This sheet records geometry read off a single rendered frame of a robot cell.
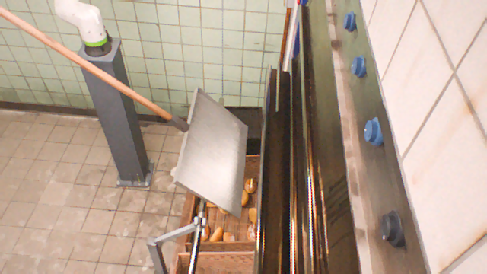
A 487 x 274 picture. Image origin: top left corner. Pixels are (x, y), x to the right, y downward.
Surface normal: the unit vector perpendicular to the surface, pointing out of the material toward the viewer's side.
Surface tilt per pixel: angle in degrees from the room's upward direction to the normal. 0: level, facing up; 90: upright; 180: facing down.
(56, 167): 0
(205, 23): 90
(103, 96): 90
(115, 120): 90
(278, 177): 9
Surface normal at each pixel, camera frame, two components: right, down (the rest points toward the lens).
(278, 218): 0.19, -0.63
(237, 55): -0.08, 0.75
